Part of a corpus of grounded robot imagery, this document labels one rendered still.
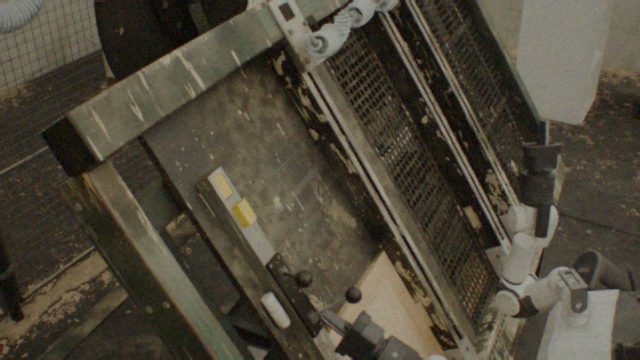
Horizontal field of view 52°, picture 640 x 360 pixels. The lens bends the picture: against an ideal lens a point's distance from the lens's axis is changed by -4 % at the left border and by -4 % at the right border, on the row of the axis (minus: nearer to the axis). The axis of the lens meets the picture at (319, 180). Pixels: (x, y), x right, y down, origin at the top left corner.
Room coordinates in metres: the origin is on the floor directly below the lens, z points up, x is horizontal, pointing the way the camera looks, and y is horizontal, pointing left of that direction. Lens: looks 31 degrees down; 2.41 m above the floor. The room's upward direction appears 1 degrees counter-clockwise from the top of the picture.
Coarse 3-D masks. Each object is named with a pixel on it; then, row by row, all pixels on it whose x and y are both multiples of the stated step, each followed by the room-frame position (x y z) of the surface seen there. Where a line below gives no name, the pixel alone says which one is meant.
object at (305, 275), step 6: (282, 270) 1.13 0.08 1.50; (300, 270) 1.07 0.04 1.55; (306, 270) 1.07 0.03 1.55; (282, 276) 1.13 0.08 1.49; (288, 276) 1.11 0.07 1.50; (294, 276) 1.09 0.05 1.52; (300, 276) 1.05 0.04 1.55; (306, 276) 1.05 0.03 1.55; (312, 276) 1.06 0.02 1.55; (300, 282) 1.04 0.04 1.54; (306, 282) 1.04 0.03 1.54; (312, 282) 1.05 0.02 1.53
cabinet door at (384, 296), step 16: (384, 256) 1.45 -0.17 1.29; (368, 272) 1.37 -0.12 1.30; (384, 272) 1.41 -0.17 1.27; (368, 288) 1.33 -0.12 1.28; (384, 288) 1.38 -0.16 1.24; (400, 288) 1.42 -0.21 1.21; (352, 304) 1.26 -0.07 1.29; (368, 304) 1.30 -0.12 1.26; (384, 304) 1.34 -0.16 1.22; (400, 304) 1.38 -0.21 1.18; (352, 320) 1.22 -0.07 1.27; (384, 320) 1.30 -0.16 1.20; (400, 320) 1.34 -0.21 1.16; (416, 320) 1.38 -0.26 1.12; (336, 336) 1.16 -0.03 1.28; (384, 336) 1.27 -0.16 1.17; (400, 336) 1.30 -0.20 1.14; (416, 336) 1.35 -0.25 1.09; (432, 336) 1.39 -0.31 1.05; (432, 352) 1.35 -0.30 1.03
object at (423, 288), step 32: (288, 0) 1.65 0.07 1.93; (288, 32) 1.56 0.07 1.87; (288, 64) 1.58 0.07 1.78; (288, 96) 1.58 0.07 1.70; (320, 96) 1.58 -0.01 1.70; (320, 128) 1.55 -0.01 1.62; (352, 160) 1.51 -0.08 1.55; (352, 192) 1.51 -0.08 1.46; (384, 192) 1.53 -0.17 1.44; (384, 224) 1.47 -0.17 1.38; (416, 256) 1.47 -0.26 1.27; (416, 288) 1.42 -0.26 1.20; (448, 320) 1.40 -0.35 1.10; (448, 352) 1.37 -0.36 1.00
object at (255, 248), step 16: (208, 176) 1.19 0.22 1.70; (224, 176) 1.22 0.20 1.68; (208, 192) 1.19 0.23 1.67; (224, 208) 1.17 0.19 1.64; (224, 224) 1.17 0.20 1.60; (240, 224) 1.16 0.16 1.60; (256, 224) 1.19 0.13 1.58; (240, 240) 1.16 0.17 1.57; (256, 240) 1.16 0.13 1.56; (256, 256) 1.14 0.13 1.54; (256, 272) 1.14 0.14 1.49; (272, 288) 1.13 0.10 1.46; (288, 304) 1.11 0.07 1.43; (304, 336) 1.09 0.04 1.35; (320, 336) 1.10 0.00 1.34; (320, 352) 1.08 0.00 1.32
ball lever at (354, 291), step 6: (348, 288) 1.13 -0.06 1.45; (354, 288) 1.13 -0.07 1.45; (348, 294) 1.12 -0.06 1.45; (354, 294) 1.11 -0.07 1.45; (360, 294) 1.12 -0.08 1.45; (342, 300) 1.12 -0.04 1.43; (348, 300) 1.11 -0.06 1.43; (354, 300) 1.11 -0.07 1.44; (360, 300) 1.11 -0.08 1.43; (330, 306) 1.12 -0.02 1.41; (336, 306) 1.12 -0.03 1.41; (312, 312) 1.11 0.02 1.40; (318, 312) 1.11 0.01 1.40; (312, 318) 1.10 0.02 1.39
